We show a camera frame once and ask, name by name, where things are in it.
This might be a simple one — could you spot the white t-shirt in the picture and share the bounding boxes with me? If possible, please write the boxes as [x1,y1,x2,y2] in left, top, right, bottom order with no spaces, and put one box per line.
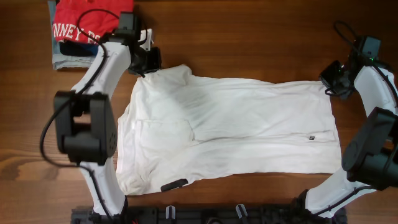
[116,65,341,195]

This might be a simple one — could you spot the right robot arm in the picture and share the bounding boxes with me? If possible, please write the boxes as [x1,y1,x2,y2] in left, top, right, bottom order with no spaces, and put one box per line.
[289,35,397,222]

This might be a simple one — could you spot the grey rail clip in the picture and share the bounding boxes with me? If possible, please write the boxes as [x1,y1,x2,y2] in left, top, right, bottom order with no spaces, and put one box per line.
[165,205,176,220]
[235,204,248,219]

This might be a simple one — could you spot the navy blue folded garment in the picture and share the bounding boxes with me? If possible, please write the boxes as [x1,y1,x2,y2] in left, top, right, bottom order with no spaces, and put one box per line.
[78,43,98,57]

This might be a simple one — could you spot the right black cable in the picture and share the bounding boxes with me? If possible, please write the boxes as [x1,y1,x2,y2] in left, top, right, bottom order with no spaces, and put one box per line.
[310,20,398,218]

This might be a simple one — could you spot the black shirt neck label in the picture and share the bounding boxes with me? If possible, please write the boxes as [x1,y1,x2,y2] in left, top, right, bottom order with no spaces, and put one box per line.
[160,179,188,192]

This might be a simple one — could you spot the black folded garment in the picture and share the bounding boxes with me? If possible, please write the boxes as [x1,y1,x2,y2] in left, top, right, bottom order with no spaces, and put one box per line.
[59,40,84,57]

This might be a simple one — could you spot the red folded t-shirt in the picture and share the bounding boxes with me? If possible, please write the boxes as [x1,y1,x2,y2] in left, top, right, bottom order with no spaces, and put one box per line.
[52,0,134,44]

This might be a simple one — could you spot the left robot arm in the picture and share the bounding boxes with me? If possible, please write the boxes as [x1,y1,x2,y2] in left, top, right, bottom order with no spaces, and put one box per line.
[48,12,161,223]

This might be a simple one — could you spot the left black cable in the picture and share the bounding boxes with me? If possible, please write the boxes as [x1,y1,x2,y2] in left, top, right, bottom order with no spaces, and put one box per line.
[39,8,122,223]

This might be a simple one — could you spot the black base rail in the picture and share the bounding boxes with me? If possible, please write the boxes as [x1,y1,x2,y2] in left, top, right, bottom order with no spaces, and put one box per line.
[70,205,348,224]

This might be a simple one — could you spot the black cable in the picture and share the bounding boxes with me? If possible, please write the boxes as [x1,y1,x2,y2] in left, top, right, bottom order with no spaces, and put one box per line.
[39,8,122,223]
[310,20,398,218]

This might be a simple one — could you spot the right grey rail clip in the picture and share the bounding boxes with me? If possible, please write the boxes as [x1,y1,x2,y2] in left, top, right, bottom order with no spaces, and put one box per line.
[235,204,248,219]

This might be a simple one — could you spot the light grey folded jeans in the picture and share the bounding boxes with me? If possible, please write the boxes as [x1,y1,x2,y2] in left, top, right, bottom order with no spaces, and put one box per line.
[47,1,96,70]

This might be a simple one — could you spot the left grey rail clip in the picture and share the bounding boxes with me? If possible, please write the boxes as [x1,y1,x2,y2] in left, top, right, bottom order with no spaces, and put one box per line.
[165,205,176,220]

